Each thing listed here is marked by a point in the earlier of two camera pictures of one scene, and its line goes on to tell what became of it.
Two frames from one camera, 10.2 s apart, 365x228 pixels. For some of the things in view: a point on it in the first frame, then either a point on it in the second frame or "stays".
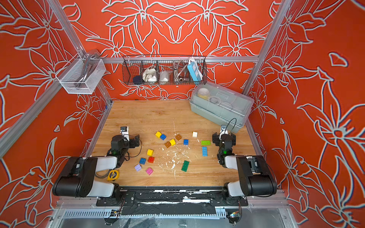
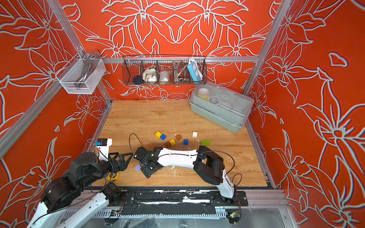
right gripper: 216,138 -> 146,173
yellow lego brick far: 158,134 stays
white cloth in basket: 149,75 stays
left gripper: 132,145 -> 118,167
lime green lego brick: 207,142 stays
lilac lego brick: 138,167 stays
